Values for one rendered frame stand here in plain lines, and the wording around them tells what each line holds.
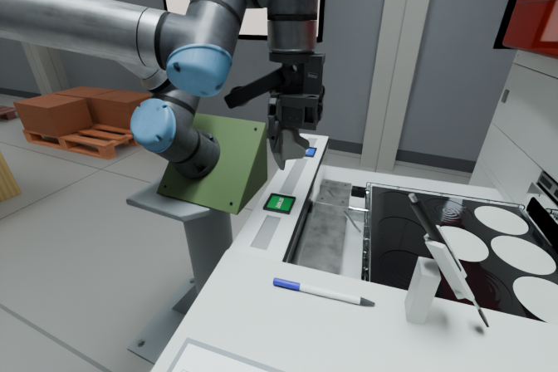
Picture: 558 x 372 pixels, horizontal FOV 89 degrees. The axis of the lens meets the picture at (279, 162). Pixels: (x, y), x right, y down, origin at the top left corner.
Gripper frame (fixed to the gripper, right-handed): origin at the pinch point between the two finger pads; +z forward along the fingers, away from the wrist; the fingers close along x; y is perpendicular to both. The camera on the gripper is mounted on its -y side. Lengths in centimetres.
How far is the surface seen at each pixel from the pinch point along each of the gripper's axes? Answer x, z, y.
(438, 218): 12.8, 16.0, 33.8
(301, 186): 8.2, 9.8, 2.9
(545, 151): 31, 4, 58
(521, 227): 14, 16, 50
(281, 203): -0.1, 9.4, 0.5
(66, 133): 165, 89, -285
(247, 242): -12.0, 9.8, -2.3
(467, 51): 227, 2, 91
